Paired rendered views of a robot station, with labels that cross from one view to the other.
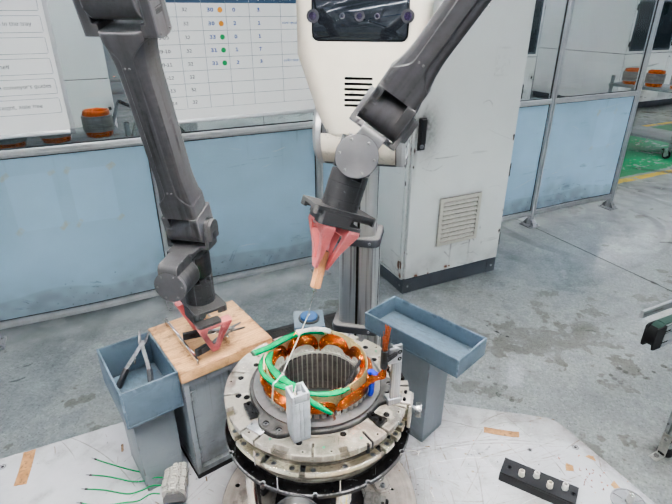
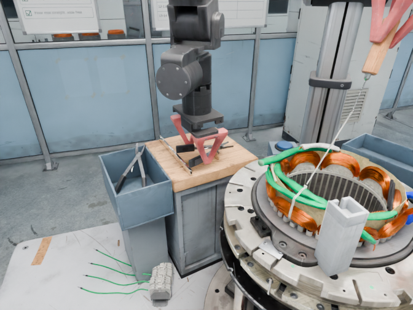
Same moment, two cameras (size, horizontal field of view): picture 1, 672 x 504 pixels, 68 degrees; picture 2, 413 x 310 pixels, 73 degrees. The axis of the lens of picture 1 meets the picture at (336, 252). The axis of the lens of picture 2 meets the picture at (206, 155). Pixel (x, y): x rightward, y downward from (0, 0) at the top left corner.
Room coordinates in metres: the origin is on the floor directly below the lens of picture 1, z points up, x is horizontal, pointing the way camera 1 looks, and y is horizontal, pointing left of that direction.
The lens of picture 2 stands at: (0.32, 0.17, 1.37)
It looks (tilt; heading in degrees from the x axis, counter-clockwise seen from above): 30 degrees down; 8
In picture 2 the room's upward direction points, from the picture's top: straight up
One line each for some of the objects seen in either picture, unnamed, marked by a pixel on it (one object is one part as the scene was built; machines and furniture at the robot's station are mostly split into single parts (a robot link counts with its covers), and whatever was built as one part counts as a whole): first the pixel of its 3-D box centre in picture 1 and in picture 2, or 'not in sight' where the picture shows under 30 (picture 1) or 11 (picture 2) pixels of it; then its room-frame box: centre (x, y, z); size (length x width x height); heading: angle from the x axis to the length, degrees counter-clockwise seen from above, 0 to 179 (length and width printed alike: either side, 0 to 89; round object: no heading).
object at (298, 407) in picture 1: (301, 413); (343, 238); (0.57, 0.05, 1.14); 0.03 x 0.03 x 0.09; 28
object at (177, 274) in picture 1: (184, 256); (188, 53); (0.79, 0.27, 1.29); 0.11 x 0.09 x 0.12; 169
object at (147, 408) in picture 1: (147, 415); (140, 218); (0.79, 0.39, 0.92); 0.17 x 0.11 x 0.28; 37
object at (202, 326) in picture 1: (209, 327); (204, 139); (0.81, 0.25, 1.13); 0.07 x 0.07 x 0.09; 37
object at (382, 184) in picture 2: (357, 359); (375, 181); (0.72, -0.04, 1.12); 0.06 x 0.02 x 0.04; 28
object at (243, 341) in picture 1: (209, 337); (198, 154); (0.88, 0.27, 1.05); 0.20 x 0.19 x 0.02; 127
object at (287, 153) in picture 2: (288, 339); (295, 153); (0.74, 0.08, 1.15); 0.15 x 0.04 x 0.02; 118
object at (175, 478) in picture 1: (175, 482); (161, 280); (0.72, 0.33, 0.80); 0.10 x 0.05 x 0.04; 10
